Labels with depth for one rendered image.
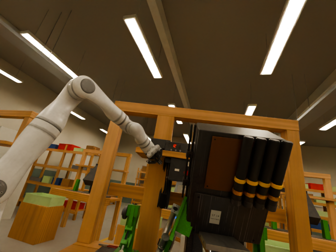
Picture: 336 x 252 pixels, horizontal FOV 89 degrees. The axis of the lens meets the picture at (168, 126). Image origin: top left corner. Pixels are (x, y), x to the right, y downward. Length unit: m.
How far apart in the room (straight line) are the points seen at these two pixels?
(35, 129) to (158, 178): 0.86
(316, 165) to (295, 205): 10.80
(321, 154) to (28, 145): 12.46
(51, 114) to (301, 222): 1.52
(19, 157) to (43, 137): 0.08
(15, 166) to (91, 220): 0.86
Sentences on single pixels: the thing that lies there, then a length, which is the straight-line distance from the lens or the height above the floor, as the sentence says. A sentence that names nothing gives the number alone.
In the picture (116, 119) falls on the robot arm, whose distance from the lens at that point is 0.84.
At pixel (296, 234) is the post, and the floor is 1.14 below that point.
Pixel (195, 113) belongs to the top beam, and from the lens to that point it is 1.43.
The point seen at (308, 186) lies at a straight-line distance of 8.60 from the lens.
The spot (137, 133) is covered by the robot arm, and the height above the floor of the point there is 1.53.
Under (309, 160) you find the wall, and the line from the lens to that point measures 12.22.
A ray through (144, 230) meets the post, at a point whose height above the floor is 1.02.
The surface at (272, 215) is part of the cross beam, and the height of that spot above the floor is 1.23.
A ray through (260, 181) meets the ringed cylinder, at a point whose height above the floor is 1.38.
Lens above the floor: 1.30
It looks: 20 degrees up
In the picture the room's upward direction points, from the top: 9 degrees clockwise
